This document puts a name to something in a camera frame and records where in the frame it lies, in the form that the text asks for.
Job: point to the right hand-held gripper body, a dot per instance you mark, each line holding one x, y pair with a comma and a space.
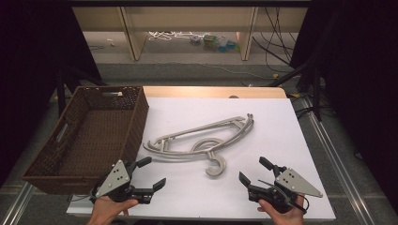
295, 184

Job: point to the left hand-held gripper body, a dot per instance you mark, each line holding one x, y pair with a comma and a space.
115, 179

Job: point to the grey plastic clothes hanger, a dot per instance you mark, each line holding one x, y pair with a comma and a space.
216, 171
205, 142

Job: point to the brown wicker basket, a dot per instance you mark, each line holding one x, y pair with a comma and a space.
94, 134

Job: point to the person's left hand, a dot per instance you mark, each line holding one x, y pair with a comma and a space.
108, 211

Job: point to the person's right hand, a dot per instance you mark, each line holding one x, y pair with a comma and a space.
289, 218

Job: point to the black metal stand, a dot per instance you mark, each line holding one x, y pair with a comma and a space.
316, 93
61, 93

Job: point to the beige wooden shelf unit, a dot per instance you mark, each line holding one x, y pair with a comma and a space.
134, 40

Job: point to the black curtain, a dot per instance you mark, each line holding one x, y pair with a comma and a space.
359, 78
31, 62

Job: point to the pile of colourful toys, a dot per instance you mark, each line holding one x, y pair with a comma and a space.
216, 42

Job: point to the metal floor rail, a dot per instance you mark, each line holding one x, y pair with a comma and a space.
17, 206
338, 162

